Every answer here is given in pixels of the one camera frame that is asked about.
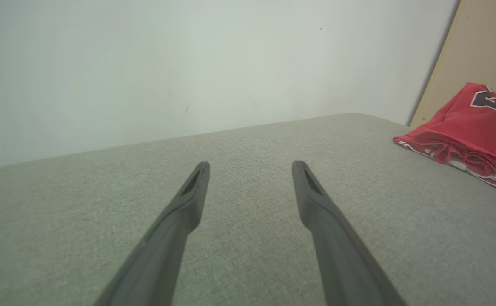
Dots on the red mesh jersey striped trim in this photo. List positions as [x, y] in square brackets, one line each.
[460, 131]

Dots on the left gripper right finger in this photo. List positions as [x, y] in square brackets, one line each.
[337, 246]

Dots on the beige wooden board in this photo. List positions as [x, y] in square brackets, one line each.
[477, 46]

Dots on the grey fabric sofa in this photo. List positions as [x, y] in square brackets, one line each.
[248, 178]

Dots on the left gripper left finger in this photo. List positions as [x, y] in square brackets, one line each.
[163, 246]

